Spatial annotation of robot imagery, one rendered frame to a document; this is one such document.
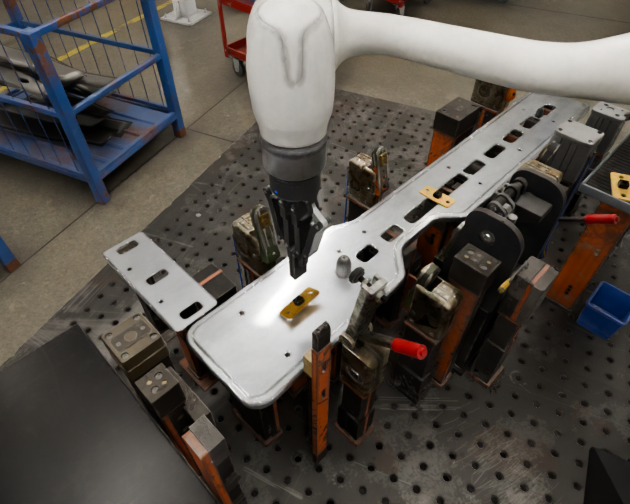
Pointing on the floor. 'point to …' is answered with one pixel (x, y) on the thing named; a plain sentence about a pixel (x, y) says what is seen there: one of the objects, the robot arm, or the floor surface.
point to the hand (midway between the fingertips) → (297, 260)
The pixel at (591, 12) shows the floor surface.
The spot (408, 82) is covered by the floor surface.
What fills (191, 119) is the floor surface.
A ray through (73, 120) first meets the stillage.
